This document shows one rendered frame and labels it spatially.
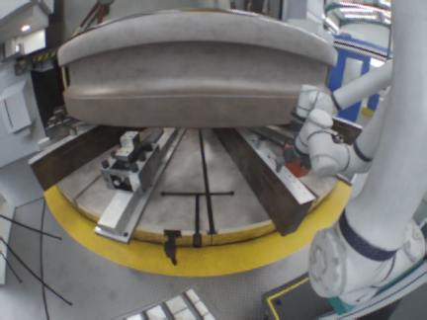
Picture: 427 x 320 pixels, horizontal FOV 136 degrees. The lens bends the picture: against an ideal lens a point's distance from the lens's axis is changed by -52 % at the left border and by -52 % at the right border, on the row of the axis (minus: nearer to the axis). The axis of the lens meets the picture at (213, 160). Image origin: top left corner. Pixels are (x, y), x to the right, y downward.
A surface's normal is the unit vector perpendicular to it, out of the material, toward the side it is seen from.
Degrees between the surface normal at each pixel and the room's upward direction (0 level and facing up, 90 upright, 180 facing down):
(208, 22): 90
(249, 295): 0
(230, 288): 0
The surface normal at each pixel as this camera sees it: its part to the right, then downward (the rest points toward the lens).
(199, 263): 0.04, -0.83
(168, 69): 0.00, 0.56
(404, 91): -1.00, -0.04
